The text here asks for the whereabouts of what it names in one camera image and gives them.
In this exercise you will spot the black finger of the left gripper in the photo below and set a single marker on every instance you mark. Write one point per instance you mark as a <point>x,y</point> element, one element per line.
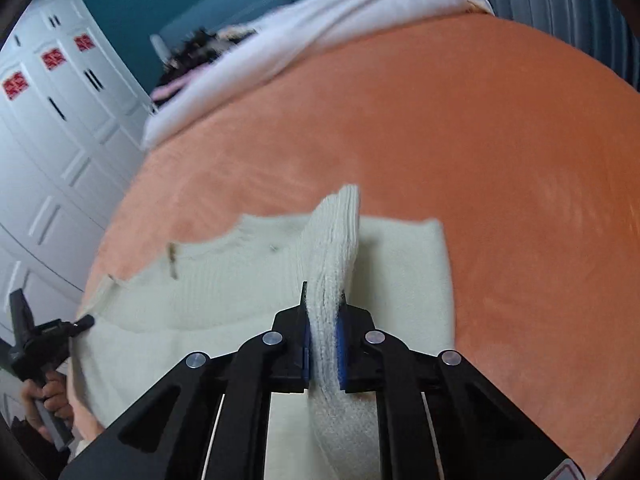
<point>83,324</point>

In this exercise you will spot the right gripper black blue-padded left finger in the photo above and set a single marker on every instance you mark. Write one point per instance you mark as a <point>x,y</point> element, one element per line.
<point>207,418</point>

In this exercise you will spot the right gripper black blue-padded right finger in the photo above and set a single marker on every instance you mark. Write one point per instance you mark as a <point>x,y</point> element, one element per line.
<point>439,417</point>

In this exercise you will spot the cream knit cardigan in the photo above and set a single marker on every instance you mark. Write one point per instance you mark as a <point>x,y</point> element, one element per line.
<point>213,296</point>

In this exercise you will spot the dark clothes pile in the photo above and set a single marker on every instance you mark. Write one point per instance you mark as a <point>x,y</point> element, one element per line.
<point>201,49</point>

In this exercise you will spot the person's left hand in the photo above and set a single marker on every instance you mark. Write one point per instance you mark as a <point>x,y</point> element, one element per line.
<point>54,397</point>

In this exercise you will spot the orange plush bed blanket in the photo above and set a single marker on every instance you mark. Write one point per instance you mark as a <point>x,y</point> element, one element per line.
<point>526,150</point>

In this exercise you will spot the white pink duvet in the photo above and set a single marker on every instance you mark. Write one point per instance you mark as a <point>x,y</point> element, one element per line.
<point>284,37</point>

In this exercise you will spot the grey-blue curtain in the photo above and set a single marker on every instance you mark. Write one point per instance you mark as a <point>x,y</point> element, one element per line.
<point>596,27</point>

